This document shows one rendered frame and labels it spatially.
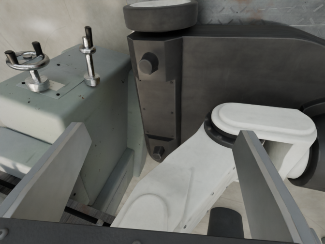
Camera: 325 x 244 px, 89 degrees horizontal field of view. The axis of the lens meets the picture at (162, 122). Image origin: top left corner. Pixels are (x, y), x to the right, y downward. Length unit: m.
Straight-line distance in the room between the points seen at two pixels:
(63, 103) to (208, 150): 0.52
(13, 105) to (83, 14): 0.76
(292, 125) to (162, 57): 0.32
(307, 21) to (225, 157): 0.45
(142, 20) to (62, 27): 1.04
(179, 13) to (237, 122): 0.28
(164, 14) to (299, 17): 0.38
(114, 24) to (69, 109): 0.69
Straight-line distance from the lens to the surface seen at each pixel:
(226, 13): 0.62
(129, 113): 1.19
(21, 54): 0.76
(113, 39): 1.23
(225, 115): 0.39
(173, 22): 0.45
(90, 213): 0.77
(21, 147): 0.83
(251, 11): 0.62
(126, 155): 1.45
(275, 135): 0.40
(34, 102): 0.73
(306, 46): 0.50
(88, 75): 0.75
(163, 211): 0.25
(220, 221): 2.34
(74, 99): 0.70
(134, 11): 0.47
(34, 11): 1.58
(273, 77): 0.51
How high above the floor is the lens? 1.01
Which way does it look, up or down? 46 degrees down
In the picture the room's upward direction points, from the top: 156 degrees counter-clockwise
